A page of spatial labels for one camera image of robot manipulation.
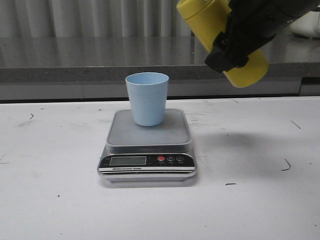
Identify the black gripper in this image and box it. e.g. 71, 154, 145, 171
204, 0, 293, 74

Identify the yellow squeeze bottle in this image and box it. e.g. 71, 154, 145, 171
176, 0, 269, 88

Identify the light blue plastic cup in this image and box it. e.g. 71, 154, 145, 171
125, 72, 169, 127

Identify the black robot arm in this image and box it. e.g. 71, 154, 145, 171
205, 0, 320, 73

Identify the silver digital kitchen scale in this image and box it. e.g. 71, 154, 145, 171
97, 108, 198, 186

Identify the white appliance in background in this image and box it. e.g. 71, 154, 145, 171
289, 10, 320, 39

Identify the grey stone counter ledge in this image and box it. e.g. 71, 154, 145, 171
0, 33, 320, 102

